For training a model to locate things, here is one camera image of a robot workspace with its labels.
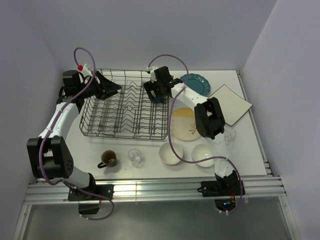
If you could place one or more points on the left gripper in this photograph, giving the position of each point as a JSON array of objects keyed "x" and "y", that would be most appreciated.
[{"x": 106, "y": 88}]

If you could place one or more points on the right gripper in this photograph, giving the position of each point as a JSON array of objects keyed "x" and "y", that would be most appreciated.
[{"x": 150, "y": 86}]

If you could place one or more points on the cream bowl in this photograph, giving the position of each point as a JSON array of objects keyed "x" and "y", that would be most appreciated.
[{"x": 167, "y": 156}]

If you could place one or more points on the brown mug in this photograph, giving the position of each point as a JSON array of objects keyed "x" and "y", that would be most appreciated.
[{"x": 108, "y": 159}]

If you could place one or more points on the clear drinking glass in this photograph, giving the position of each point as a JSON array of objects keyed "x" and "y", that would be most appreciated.
[{"x": 136, "y": 157}]

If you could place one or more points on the clear glass mug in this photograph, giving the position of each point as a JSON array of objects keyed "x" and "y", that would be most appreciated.
[{"x": 229, "y": 136}]

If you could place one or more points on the dark blue mug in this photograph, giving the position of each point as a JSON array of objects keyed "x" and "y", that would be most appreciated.
[{"x": 159, "y": 100}]

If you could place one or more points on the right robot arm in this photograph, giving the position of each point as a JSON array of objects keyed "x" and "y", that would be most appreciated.
[{"x": 209, "y": 123}]

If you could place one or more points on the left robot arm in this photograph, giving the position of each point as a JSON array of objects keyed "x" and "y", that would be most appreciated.
[{"x": 49, "y": 155}]

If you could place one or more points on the teal scalloped plate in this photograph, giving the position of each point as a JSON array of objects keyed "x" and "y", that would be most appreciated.
[{"x": 199, "y": 84}]

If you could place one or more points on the cream yellow plate leaf motif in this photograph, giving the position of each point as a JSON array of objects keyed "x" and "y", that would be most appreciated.
[{"x": 183, "y": 125}]

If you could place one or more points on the white square plate black rim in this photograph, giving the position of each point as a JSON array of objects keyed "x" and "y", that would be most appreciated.
[{"x": 232, "y": 105}]

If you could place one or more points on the white bowl right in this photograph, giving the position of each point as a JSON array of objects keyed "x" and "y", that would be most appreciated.
[{"x": 202, "y": 151}]

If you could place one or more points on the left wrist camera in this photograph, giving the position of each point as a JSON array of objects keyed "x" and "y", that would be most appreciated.
[{"x": 87, "y": 69}]

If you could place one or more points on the grey wire dish rack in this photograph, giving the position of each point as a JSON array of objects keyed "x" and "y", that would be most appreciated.
[{"x": 127, "y": 115}]

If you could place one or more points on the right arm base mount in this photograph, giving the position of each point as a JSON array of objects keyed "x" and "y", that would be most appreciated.
[{"x": 224, "y": 196}]

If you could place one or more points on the aluminium rail frame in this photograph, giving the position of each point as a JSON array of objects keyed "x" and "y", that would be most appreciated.
[{"x": 264, "y": 212}]

